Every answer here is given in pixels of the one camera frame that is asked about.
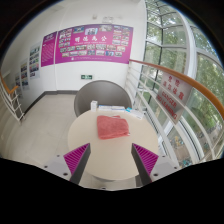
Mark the white railing with orange handrail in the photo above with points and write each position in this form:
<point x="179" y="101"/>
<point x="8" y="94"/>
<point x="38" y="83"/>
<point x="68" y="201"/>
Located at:
<point x="200" y="87"/>

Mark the red-lettered clear danger sign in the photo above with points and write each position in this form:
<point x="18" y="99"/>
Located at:
<point x="173" y="96"/>

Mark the short white stair railing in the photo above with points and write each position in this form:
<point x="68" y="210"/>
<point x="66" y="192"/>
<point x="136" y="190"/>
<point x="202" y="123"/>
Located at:
<point x="11" y="100"/>

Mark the green exit sign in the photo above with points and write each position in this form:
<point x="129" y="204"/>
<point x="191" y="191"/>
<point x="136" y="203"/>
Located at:
<point x="86" y="77"/>

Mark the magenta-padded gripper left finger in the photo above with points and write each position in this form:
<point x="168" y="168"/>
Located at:
<point x="59" y="166"/>

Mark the white photo wall board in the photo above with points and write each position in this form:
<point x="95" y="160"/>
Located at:
<point x="24" y="74"/>
<point x="35" y="60"/>

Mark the large magenta photo poster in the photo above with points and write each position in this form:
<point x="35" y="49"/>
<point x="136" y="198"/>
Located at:
<point x="95" y="45"/>

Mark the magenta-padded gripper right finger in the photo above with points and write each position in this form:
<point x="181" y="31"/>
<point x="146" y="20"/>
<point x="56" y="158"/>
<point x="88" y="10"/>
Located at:
<point x="163" y="166"/>

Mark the grey round-backed chair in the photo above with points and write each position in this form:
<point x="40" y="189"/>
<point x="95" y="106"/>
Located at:
<point x="103" y="93"/>

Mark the narrow magenta text poster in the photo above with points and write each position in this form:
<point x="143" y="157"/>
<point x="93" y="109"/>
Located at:
<point x="48" y="49"/>

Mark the pink towel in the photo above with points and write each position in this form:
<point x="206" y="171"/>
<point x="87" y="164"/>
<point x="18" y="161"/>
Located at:
<point x="112" y="127"/>

